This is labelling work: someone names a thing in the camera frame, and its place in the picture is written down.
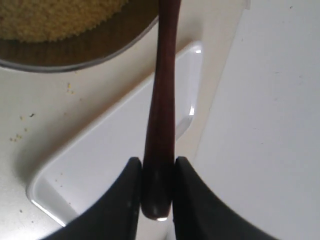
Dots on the dark wooden spoon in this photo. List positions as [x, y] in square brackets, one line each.
[159, 151]

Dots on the yellow millet grains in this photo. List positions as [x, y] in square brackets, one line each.
[38, 21]

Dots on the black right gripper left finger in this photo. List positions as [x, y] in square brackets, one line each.
[115, 215]

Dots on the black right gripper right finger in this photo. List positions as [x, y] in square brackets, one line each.
[198, 214]

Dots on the white rectangular tray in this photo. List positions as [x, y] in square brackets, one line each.
[75, 176]

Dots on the steel bowl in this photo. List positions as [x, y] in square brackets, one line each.
[91, 48]

